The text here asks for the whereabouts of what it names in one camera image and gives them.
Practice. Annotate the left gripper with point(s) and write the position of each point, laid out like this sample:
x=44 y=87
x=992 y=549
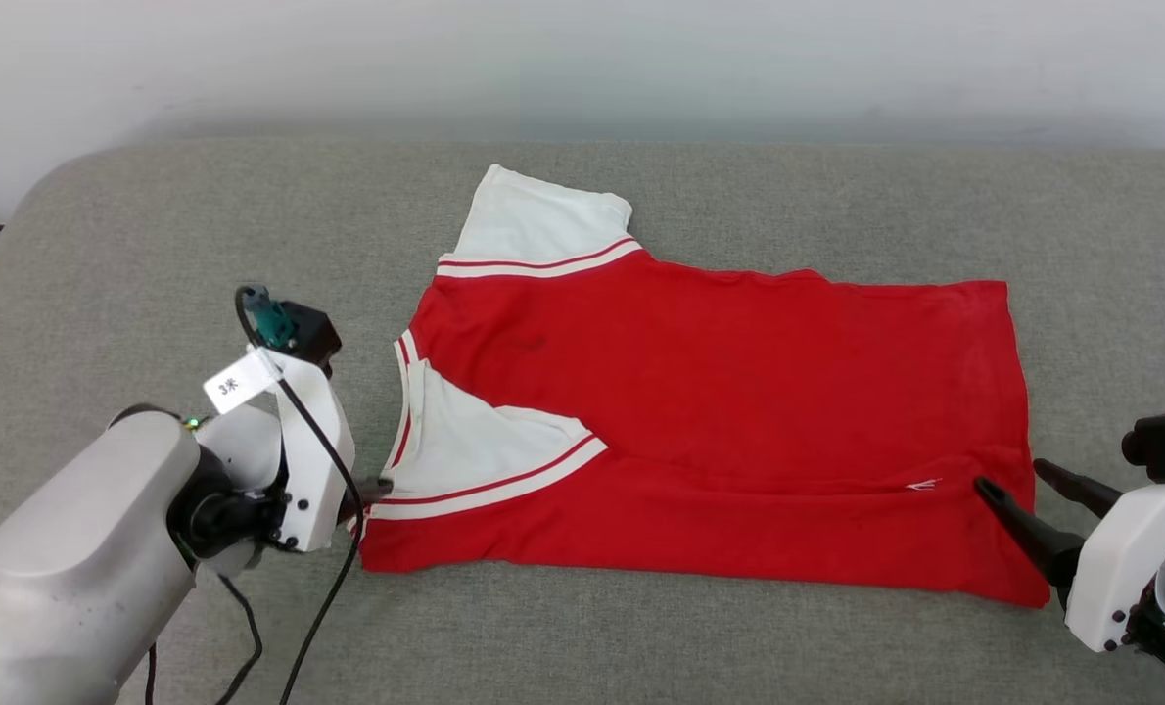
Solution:
x=313 y=490

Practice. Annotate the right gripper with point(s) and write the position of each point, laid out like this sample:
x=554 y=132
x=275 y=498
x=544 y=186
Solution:
x=1121 y=568

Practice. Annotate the red and white shirt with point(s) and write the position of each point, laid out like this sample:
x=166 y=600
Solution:
x=739 y=392

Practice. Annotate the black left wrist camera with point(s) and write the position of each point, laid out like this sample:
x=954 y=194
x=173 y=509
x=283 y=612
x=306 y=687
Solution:
x=313 y=333

